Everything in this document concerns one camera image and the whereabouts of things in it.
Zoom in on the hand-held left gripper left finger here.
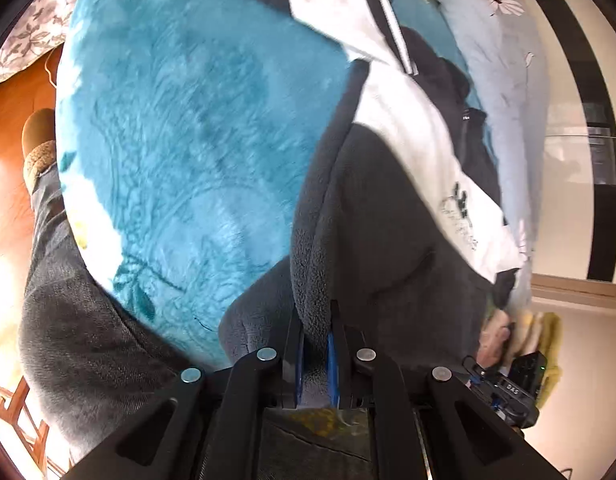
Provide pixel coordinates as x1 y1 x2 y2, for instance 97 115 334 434
62 306 306 480

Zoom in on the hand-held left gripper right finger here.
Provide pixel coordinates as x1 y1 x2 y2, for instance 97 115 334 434
327 300 555 480

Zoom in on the black and white fleece jacket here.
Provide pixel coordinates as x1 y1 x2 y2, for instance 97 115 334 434
178 0 535 411

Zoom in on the person's right hand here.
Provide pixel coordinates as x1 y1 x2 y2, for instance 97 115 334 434
477 309 520 374

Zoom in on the person's grey pants leg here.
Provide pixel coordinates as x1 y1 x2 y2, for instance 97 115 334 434
17 161 224 467

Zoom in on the teal plush blanket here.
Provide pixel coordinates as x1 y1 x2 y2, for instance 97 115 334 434
54 0 469 368

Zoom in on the white wardrobe with black stripe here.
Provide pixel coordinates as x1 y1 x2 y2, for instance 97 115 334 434
531 0 616 287

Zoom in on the wooden chair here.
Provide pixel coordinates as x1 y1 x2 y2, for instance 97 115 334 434
0 374 70 480

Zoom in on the light blue floral quilt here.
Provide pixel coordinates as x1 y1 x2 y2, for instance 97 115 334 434
416 0 553 311

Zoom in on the brown fuzzy slipper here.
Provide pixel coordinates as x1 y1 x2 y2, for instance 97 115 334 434
20 107 60 197

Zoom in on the grey floral cloth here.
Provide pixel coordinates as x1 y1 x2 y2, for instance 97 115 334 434
0 0 95 92

